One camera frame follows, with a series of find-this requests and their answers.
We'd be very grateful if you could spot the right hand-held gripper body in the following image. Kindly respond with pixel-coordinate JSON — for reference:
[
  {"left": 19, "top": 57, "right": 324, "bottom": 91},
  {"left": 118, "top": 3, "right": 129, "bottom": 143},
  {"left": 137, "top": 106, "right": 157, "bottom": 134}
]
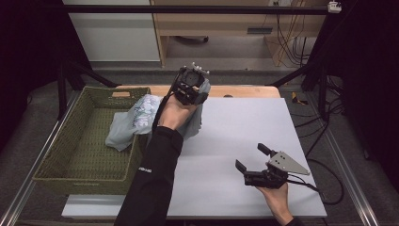
[{"left": 243, "top": 151, "right": 311, "bottom": 190}]

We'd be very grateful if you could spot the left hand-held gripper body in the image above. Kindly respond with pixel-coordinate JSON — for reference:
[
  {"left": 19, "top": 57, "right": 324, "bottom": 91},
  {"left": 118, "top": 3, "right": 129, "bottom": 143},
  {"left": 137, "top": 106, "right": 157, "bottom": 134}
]
[{"left": 170, "top": 61, "right": 211, "bottom": 106}]

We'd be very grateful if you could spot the light grey printed garment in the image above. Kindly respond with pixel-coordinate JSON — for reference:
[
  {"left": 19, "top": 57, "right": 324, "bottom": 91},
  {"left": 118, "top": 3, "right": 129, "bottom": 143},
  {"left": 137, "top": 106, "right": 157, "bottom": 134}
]
[{"left": 104, "top": 78, "right": 211, "bottom": 153}]

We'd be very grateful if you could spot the green woven basket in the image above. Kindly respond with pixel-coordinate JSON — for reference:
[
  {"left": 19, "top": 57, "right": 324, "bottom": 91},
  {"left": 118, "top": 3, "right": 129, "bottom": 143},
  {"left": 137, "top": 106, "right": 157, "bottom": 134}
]
[{"left": 32, "top": 86, "right": 152, "bottom": 196}]

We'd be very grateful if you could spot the person's right hand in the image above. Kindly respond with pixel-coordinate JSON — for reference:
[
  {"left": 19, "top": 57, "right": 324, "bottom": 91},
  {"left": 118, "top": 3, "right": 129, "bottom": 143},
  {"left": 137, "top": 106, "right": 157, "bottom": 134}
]
[{"left": 255, "top": 161, "right": 295, "bottom": 226}]

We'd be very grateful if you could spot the person's left hand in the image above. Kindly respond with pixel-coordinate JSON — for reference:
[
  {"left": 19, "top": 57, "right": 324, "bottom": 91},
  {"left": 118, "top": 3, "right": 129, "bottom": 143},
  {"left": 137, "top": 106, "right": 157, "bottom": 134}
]
[{"left": 157, "top": 94, "right": 199, "bottom": 131}]

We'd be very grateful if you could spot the white table mat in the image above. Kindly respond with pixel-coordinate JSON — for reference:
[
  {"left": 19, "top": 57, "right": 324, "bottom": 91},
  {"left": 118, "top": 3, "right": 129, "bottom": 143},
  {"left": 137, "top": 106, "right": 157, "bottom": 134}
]
[{"left": 61, "top": 96, "right": 327, "bottom": 219}]

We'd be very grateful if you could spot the yellow black tape piece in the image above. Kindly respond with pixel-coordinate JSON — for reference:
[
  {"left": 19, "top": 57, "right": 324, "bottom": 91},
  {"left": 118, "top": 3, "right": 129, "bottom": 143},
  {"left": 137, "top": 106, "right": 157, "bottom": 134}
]
[{"left": 291, "top": 91, "right": 310, "bottom": 105}]

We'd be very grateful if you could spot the wooden desk with drawer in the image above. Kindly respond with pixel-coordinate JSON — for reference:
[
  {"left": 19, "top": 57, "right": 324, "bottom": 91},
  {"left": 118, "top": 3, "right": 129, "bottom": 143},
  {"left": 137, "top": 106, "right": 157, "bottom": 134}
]
[{"left": 150, "top": 0, "right": 330, "bottom": 69}]

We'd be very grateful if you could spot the white cabinet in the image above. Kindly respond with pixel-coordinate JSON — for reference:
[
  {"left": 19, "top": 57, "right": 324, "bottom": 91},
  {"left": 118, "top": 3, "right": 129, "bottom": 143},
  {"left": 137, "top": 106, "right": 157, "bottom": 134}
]
[{"left": 61, "top": 0, "right": 162, "bottom": 63}]

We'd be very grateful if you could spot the white clamp device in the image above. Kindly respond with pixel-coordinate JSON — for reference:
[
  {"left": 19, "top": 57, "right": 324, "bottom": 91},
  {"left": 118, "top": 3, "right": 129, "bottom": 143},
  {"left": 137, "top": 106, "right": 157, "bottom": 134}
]
[{"left": 327, "top": 1, "right": 343, "bottom": 14}]

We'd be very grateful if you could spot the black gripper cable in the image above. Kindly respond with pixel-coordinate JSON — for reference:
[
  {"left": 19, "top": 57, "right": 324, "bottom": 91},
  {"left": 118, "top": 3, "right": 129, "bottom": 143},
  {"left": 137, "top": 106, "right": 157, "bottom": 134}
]
[{"left": 285, "top": 158, "right": 345, "bottom": 206}]

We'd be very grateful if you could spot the black metal frame bar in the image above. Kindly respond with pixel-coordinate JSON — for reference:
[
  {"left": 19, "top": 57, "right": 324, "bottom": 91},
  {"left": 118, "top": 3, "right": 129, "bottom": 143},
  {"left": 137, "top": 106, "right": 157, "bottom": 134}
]
[{"left": 59, "top": 4, "right": 333, "bottom": 15}]

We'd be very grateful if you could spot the black frame leg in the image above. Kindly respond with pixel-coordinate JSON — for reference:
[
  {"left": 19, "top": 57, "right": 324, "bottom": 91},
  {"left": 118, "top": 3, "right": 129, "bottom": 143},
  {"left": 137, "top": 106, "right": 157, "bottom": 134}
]
[
  {"left": 266, "top": 12, "right": 346, "bottom": 121},
  {"left": 56, "top": 57, "right": 121, "bottom": 121}
]

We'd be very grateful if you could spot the bundle of hanging cables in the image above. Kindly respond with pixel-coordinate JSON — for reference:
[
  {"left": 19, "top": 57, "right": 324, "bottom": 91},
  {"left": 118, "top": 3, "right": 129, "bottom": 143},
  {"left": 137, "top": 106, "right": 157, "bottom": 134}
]
[{"left": 262, "top": 0, "right": 318, "bottom": 68}]

